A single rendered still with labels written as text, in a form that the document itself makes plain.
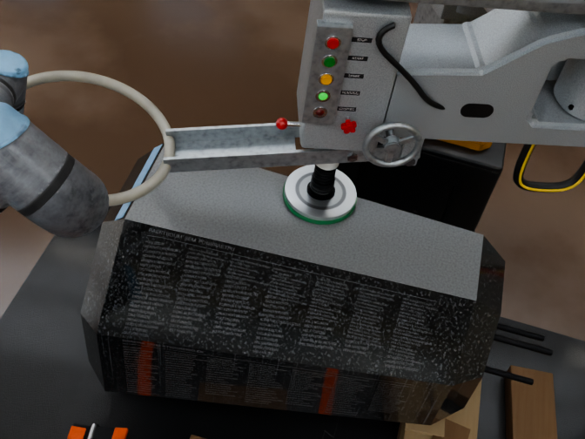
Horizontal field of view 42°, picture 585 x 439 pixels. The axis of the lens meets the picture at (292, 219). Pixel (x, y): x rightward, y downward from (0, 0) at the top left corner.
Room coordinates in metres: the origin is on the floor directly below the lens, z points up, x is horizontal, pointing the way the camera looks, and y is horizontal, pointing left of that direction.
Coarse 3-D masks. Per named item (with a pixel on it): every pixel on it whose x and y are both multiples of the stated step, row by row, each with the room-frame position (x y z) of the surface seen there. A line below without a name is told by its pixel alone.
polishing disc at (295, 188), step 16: (304, 176) 1.60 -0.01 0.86; (336, 176) 1.62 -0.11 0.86; (288, 192) 1.52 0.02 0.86; (304, 192) 1.53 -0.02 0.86; (336, 192) 1.56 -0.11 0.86; (352, 192) 1.57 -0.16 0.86; (304, 208) 1.47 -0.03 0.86; (320, 208) 1.49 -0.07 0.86; (336, 208) 1.50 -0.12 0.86; (352, 208) 1.51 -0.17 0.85
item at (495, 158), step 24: (432, 144) 1.97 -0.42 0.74; (504, 144) 2.04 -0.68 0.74; (360, 168) 1.98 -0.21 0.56; (384, 168) 1.97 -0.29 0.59; (408, 168) 1.95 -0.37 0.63; (432, 168) 1.94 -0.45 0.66; (456, 168) 1.93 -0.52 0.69; (480, 168) 1.92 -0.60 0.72; (360, 192) 1.98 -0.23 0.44; (384, 192) 1.97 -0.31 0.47; (408, 192) 1.96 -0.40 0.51; (432, 192) 1.94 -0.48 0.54; (456, 192) 1.93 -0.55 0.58; (480, 192) 1.92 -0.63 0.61; (432, 216) 1.94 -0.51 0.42; (456, 216) 1.92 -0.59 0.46; (480, 216) 1.91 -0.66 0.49
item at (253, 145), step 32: (192, 128) 1.54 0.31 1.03; (224, 128) 1.55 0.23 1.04; (256, 128) 1.57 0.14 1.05; (288, 128) 1.58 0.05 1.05; (192, 160) 1.43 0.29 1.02; (224, 160) 1.44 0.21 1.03; (256, 160) 1.46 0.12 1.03; (288, 160) 1.48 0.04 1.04; (320, 160) 1.49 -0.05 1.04; (352, 160) 1.50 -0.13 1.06
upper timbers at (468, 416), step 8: (480, 384) 1.40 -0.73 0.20; (480, 392) 1.37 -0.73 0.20; (472, 400) 1.34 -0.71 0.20; (480, 400) 1.34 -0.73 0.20; (464, 408) 1.30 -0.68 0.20; (472, 408) 1.31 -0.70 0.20; (448, 416) 1.26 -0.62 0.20; (456, 416) 1.26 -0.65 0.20; (464, 416) 1.27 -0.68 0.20; (472, 416) 1.27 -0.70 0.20; (464, 424) 1.24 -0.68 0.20; (472, 424) 1.25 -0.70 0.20; (400, 432) 1.22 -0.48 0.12; (408, 432) 1.18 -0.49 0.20; (472, 432) 1.22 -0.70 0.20
